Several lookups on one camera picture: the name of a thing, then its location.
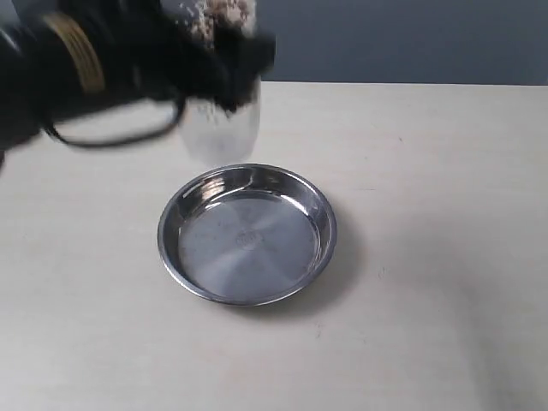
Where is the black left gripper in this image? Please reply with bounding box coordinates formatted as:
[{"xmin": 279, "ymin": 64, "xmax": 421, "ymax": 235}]
[{"xmin": 128, "ymin": 1, "xmax": 276, "ymax": 111}]

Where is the clear plastic shaker bottle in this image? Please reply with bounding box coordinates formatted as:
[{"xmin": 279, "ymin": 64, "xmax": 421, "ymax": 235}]
[{"xmin": 178, "ymin": 1, "xmax": 261, "ymax": 166}]

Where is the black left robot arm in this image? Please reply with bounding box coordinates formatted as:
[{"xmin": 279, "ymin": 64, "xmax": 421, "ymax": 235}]
[{"xmin": 1, "ymin": 1, "xmax": 276, "ymax": 152}]

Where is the round stainless steel plate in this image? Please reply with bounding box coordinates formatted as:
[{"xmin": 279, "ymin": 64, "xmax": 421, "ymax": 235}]
[{"xmin": 157, "ymin": 164, "xmax": 337, "ymax": 307}]

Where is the black cable loop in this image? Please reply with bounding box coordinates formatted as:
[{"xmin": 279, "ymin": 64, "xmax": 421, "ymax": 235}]
[{"xmin": 42, "ymin": 96, "xmax": 188, "ymax": 150}]

